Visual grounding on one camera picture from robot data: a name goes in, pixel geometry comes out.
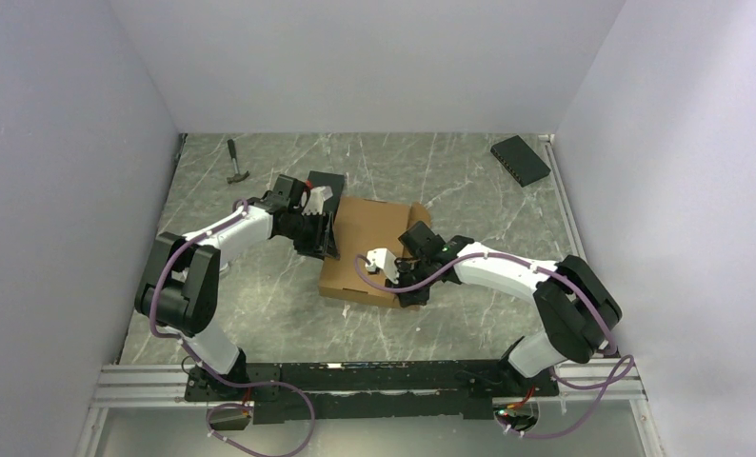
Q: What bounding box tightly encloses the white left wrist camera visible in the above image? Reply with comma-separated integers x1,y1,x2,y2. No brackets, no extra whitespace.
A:
302,181,333,215

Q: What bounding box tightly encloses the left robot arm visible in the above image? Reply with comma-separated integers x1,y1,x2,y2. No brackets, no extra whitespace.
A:
134,171,346,400

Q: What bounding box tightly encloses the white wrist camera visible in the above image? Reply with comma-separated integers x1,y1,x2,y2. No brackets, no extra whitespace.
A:
302,181,333,215
366,248,399,284

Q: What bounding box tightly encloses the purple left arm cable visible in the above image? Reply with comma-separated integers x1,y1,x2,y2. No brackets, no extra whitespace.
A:
148,198,317,457

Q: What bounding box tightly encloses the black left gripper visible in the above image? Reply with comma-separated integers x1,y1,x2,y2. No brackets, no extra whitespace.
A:
282,209,341,261

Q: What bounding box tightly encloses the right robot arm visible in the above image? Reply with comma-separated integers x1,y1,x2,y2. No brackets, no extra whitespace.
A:
392,222,622,395

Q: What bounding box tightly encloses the brown cardboard box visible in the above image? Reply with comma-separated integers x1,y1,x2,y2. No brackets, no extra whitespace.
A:
317,196,432,310

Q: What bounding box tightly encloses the black handled hammer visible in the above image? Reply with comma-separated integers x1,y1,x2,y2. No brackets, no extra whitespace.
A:
226,139,250,185

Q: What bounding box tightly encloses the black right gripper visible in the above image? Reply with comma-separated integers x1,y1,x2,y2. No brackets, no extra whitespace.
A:
385,257,435,307

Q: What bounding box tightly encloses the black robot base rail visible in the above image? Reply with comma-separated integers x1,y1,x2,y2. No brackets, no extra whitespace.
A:
184,359,559,425

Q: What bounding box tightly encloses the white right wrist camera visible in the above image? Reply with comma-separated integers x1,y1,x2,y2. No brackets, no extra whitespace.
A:
366,248,399,284

